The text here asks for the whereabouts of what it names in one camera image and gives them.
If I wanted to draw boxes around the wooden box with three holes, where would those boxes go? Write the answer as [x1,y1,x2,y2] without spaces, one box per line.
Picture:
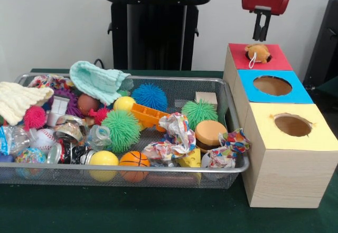
[223,43,338,209]

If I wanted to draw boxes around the small basketball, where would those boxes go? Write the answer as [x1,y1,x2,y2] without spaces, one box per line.
[194,119,228,153]

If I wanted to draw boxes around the mint green cloth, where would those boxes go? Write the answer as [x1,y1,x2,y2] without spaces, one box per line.
[70,61,131,106]

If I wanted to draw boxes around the colourful patterned fabric toy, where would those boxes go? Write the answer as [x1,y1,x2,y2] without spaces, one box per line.
[143,111,197,162]

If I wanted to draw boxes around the bright orange mini basketball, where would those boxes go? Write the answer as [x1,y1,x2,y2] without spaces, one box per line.
[119,151,151,183]

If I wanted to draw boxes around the plain blue spiky ball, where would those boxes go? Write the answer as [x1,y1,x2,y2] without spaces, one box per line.
[131,83,168,112]

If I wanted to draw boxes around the yellow cone toy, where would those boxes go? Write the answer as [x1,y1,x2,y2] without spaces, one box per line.
[177,147,202,169]

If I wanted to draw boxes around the pink spiky ball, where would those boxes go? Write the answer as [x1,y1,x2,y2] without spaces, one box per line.
[23,105,47,132]

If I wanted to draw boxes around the cream yellow cloth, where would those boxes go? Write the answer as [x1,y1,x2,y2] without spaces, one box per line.
[0,81,54,127]

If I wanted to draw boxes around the green spiky ball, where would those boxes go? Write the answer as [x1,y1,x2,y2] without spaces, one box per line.
[181,99,218,131]
[101,110,142,154]

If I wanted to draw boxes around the colourful crinkled packet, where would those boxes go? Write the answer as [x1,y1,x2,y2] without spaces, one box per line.
[203,128,252,169]

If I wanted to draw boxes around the orange yellow plastic toy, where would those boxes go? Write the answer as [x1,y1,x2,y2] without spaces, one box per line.
[129,102,171,132]

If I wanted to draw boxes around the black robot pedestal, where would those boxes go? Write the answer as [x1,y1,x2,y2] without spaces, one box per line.
[102,0,212,70]

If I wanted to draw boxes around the yellow ball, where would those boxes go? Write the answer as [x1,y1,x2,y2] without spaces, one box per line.
[88,150,120,182]
[113,96,137,112]

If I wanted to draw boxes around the light wooden cube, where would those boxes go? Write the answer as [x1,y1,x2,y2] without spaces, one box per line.
[195,91,218,109]

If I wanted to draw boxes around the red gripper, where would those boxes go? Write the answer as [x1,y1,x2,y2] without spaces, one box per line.
[242,0,291,42]

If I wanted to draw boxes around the clear mesh bin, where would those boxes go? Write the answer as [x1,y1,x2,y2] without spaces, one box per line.
[0,73,250,190]

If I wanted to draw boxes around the brown plush animal toy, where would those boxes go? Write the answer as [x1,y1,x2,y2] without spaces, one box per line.
[245,43,271,69]

